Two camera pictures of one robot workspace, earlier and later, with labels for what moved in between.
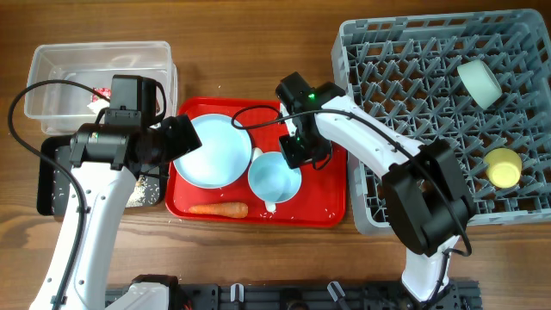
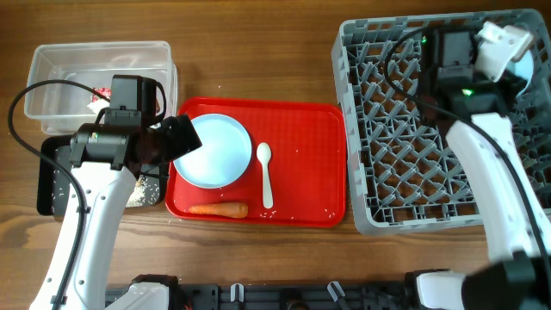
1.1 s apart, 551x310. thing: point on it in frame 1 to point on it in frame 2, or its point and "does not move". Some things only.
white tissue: (98, 105) does not move
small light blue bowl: (272, 179) to (523, 67)
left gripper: (182, 138) does not move
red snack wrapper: (106, 91) does not move
